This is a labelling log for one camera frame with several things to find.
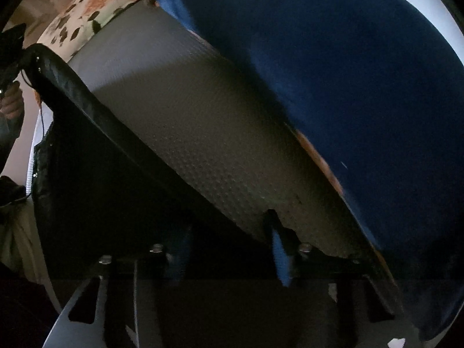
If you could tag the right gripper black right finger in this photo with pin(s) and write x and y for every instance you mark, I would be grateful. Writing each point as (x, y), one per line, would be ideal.
(329, 301)

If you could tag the grey mesh mattress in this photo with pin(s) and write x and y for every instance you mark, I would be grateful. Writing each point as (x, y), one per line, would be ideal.
(212, 127)

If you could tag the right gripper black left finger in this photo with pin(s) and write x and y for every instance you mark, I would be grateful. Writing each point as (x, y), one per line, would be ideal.
(129, 302)

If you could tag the white floral pillow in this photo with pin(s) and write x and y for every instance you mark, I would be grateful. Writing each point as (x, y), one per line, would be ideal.
(72, 29)

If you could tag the navy floral blanket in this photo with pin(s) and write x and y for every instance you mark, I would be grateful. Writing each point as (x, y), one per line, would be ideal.
(376, 90)

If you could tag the left hand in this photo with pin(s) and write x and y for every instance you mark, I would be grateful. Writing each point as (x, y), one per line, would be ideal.
(12, 103)

